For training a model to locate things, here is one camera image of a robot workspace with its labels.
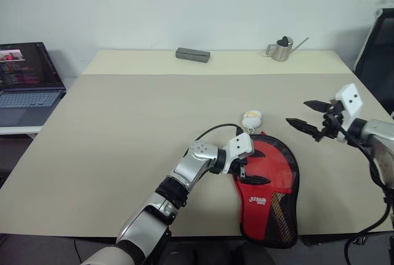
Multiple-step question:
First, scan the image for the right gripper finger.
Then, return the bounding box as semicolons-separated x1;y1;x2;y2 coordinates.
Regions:
285;117;321;138
303;99;332;113

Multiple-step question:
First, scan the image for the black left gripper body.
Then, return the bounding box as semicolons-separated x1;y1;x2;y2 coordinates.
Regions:
230;155;252;185

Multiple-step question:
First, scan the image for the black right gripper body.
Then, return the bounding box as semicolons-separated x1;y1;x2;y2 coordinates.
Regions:
316;99;345;142

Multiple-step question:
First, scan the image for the red black paddle case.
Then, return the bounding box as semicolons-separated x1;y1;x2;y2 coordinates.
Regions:
231;131;301;250

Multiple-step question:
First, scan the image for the white egg keychain charm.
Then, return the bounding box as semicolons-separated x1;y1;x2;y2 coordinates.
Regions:
241;110;263;134

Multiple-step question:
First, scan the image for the grey oblong case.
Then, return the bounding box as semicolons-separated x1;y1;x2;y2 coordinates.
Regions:
175;47;212;63

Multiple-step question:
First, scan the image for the metal watering can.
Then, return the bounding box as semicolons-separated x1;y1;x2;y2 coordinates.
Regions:
265;35;310;62

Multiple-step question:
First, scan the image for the black office chair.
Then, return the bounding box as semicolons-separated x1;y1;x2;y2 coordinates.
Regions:
353;8;394;115

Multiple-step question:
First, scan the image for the white side table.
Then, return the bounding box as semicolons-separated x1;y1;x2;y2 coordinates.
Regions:
0;124;44;138

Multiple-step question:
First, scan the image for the open laptop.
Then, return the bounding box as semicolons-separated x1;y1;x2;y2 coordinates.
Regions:
0;41;67;128

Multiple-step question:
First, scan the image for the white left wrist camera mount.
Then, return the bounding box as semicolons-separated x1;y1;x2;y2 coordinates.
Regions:
223;132;255;175

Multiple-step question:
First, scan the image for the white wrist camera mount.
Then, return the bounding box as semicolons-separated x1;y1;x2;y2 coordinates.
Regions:
334;83;363;142
223;132;255;175

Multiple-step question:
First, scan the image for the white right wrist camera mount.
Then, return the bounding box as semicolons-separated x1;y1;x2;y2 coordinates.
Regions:
334;83;363;142

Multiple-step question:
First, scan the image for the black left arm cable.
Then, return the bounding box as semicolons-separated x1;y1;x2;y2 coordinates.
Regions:
195;123;243;141

